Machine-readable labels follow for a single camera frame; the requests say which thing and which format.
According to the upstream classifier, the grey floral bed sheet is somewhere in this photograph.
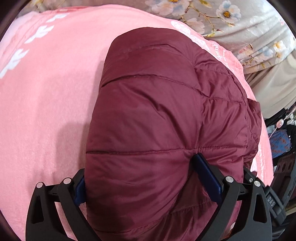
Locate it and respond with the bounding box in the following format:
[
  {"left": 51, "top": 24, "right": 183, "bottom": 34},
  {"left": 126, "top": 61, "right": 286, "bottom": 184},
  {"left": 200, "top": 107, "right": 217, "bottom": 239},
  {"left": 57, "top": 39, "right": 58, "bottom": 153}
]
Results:
[{"left": 26, "top": 0, "right": 295, "bottom": 74}]

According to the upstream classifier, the maroon quilted down jacket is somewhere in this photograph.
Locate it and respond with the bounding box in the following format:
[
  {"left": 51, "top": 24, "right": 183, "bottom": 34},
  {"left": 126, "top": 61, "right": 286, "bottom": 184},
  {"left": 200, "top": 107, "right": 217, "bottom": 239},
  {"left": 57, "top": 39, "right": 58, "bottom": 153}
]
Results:
[{"left": 85, "top": 28, "right": 262, "bottom": 240}]

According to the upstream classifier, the pink fleece blanket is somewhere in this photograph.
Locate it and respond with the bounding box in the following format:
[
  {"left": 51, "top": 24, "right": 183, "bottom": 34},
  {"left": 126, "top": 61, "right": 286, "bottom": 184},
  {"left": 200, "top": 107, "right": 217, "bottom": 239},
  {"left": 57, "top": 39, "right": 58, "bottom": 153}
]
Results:
[{"left": 0, "top": 4, "right": 275, "bottom": 241}]

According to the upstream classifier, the blue patterned cloth item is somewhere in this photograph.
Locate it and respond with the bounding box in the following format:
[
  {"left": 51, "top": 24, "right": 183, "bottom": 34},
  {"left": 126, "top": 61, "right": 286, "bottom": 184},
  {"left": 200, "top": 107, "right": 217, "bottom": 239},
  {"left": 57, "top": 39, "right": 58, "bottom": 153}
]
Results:
[{"left": 269, "top": 130, "right": 292, "bottom": 159}]

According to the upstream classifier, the beige cloth at bedside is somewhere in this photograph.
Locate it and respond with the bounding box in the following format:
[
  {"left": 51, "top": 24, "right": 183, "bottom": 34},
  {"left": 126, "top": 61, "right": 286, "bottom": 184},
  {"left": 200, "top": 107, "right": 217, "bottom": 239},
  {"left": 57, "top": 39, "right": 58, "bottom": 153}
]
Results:
[{"left": 245, "top": 51, "right": 296, "bottom": 119}]

